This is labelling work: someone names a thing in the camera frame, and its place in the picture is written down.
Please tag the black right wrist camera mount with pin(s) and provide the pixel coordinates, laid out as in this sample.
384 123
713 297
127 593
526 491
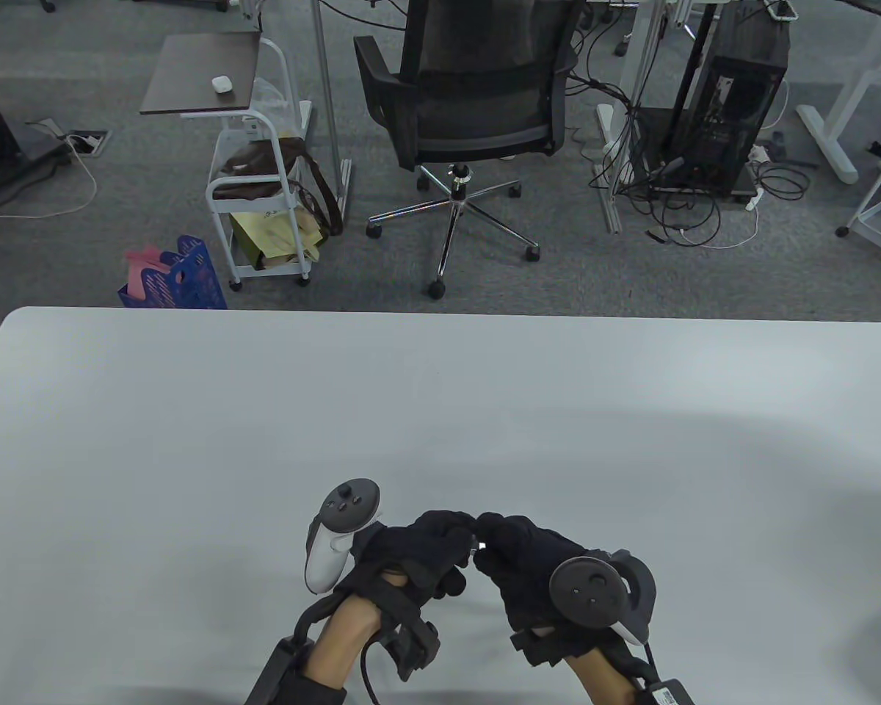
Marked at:
543 648

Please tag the pink paper sheets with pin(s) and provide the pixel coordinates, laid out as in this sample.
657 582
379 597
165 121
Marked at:
141 264

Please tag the clear plastic bag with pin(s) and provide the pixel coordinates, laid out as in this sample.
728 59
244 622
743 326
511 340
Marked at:
268 95

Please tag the person's right hand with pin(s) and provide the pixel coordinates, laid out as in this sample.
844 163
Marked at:
525 565

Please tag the black computer tower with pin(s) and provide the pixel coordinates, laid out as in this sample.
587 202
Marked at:
734 95

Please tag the white desk leg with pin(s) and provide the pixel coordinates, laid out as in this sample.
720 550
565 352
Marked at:
829 147
609 183

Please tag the brown bag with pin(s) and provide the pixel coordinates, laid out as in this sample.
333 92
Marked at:
264 165

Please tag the person's right forearm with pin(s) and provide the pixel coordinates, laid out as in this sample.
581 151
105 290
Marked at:
598 675

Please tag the yellow paper bag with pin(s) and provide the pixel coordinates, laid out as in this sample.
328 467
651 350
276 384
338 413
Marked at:
264 231

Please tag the blue plastic basket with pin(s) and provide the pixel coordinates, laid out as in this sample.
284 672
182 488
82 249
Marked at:
191 283

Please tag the black mesh office chair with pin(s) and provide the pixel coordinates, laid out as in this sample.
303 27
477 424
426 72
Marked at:
477 95

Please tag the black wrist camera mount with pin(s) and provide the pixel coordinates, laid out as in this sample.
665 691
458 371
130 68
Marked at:
415 642
543 648

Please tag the person's left forearm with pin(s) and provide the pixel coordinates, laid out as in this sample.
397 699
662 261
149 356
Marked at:
345 635

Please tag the black labelled forearm box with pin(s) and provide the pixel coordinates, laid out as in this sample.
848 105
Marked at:
672 692

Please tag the floor socket box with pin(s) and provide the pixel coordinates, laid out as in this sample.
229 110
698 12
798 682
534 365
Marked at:
86 142

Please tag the white cart with brown top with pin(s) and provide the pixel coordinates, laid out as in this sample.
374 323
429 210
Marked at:
198 73

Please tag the black forearm box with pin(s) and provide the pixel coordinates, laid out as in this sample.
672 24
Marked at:
279 664

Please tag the silver metal pole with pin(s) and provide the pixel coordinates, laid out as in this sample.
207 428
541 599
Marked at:
325 73

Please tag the white and grey controller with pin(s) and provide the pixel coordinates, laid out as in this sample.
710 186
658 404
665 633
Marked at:
324 562

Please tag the dark grey controller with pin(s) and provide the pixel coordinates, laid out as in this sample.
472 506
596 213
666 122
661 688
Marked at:
591 591

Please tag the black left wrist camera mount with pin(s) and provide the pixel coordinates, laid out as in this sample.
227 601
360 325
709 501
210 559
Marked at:
415 642

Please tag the white earbuds case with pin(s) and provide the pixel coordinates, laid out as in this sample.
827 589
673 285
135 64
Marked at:
222 84

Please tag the person's left hand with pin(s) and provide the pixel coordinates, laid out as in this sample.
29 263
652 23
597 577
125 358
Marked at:
415 547

